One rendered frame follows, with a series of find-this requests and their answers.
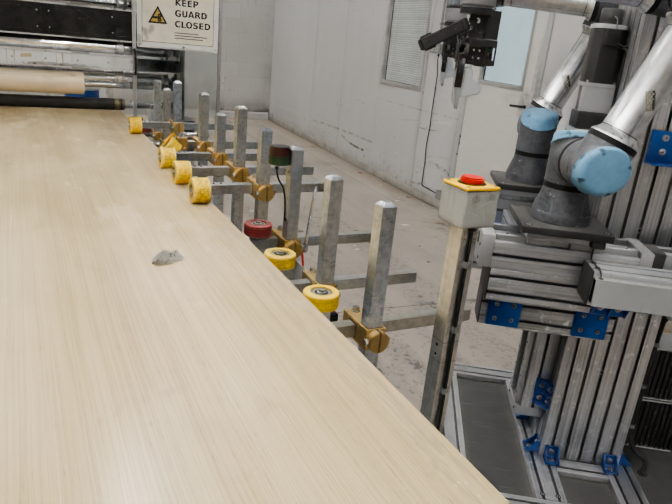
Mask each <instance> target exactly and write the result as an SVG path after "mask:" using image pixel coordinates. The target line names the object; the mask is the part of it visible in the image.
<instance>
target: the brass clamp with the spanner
mask: <svg viewBox="0 0 672 504"><path fill-rule="evenodd" d="M271 236H276V237H277V238H278V248H286V249H290V250H292V251H294V252H295V253H296V258H298V257H299V256H300V255H301V254H302V251H303V247H302V245H301V244H300V242H301V240H300V239H299V238H297V239H290V240H286V239H285V238H284V237H283V236H282V231H279V230H277V229H272V234H271Z"/></svg>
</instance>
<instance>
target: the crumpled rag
mask: <svg viewBox="0 0 672 504"><path fill-rule="evenodd" d="M182 260H185V258H184V257H183V255H181V254H180V253H179V252H178V251H177V250H174V251H173V252H170V251H168V250H165V249H164V250H161V252H159V253H158V254H156V255H155V256H154V258H153V259H152V260H151V261H152V262H153V263H154V262H155V263H156V264H157V265H162V264H172V263H173V261H174V262H175V261H182Z"/></svg>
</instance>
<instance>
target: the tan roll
mask: <svg viewBox="0 0 672 504"><path fill-rule="evenodd" d="M85 87H100V88H120V89H133V83H123V82H104V81H86V80H84V74H83V73H82V72H68V71H51V70H34V69H17V68H0V91H16V92H38V93H61V94H84V93H85Z"/></svg>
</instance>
